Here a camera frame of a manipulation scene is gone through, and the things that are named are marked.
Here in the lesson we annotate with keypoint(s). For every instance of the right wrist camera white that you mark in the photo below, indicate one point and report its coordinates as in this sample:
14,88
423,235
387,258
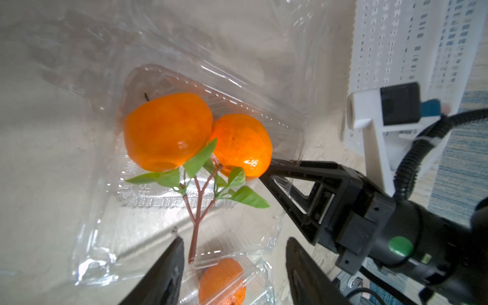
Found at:
392,118

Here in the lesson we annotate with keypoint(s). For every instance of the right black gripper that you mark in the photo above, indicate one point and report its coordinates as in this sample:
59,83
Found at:
331,205

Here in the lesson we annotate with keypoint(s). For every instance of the orange pair with leaves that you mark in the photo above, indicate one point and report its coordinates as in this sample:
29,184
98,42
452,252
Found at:
176,141

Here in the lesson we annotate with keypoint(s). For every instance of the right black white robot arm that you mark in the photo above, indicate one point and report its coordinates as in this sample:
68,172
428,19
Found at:
445,257

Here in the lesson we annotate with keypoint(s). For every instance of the clear clamshell container back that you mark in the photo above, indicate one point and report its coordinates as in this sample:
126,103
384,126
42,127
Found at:
241,57

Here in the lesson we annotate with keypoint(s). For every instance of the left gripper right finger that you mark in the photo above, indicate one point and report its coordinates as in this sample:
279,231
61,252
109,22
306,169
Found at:
308,284

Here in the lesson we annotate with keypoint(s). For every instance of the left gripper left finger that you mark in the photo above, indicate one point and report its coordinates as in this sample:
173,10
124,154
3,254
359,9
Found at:
162,283

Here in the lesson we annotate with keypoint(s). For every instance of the clear clamshell container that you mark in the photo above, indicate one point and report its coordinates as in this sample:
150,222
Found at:
241,57
256,277

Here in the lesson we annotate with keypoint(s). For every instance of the white plastic perforated basket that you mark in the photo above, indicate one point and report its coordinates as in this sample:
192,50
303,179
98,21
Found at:
431,43

